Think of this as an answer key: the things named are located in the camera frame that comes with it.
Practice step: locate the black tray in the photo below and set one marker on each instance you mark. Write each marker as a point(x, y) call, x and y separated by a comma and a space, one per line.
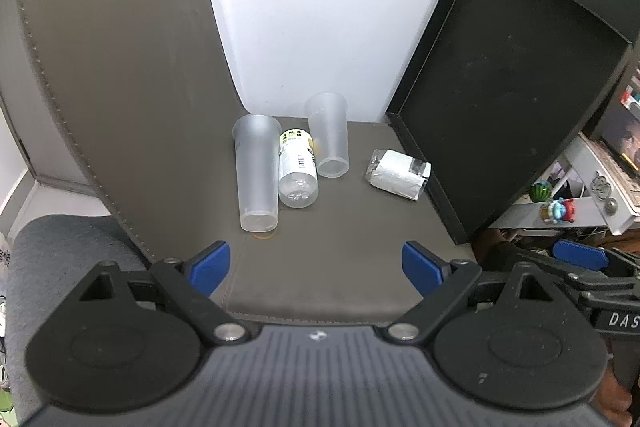
point(494, 92)

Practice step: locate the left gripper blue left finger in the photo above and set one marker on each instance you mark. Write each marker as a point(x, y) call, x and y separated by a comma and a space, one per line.
point(206, 271)

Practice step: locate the blue red toy figure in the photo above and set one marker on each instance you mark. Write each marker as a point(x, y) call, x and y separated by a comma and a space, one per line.
point(556, 211)

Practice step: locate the picture book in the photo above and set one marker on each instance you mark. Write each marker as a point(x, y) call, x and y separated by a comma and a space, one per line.
point(620, 123)

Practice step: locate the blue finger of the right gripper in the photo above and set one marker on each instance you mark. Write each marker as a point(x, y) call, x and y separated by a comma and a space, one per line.
point(584, 256)

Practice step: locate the watermelon toy figure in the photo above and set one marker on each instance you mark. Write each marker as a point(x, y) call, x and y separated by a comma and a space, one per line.
point(540, 191)

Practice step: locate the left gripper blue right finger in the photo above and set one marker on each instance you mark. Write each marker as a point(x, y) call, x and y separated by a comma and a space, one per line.
point(423, 269)

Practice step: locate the clear cup with orange label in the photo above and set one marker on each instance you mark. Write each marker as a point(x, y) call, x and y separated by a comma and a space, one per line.
point(298, 179)

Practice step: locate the tall frosted plastic cup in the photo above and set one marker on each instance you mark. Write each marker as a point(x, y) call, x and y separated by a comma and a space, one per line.
point(256, 142)

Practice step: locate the white wrapped glass cup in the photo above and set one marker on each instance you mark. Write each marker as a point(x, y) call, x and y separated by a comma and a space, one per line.
point(398, 174)

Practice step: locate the short frosted plastic cup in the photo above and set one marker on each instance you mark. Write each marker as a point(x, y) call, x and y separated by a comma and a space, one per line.
point(327, 122)

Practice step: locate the white shelf box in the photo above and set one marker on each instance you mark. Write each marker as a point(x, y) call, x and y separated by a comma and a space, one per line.
point(605, 196)

